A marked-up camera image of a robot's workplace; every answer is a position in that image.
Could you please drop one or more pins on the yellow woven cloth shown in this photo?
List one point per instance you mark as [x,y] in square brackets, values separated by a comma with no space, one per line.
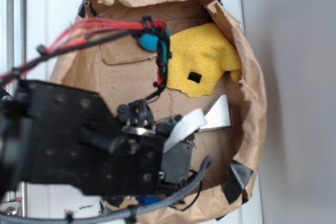
[200,56]

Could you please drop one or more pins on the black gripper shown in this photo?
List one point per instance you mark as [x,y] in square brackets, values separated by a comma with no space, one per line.
[74,139]

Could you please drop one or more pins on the crumpled brown paper bag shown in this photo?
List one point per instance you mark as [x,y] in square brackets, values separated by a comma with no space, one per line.
[236,152]

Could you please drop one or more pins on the aluminium frame rail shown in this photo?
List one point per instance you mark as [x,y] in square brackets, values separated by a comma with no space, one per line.
[13,54]

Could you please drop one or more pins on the blue textured ball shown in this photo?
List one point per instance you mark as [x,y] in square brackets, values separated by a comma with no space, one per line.
[149,42]

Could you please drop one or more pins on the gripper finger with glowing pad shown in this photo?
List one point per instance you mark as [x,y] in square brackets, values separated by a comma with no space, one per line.
[186,126]

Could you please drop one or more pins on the silver metal wedge block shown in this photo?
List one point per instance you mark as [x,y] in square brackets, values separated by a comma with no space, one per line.
[217,116]

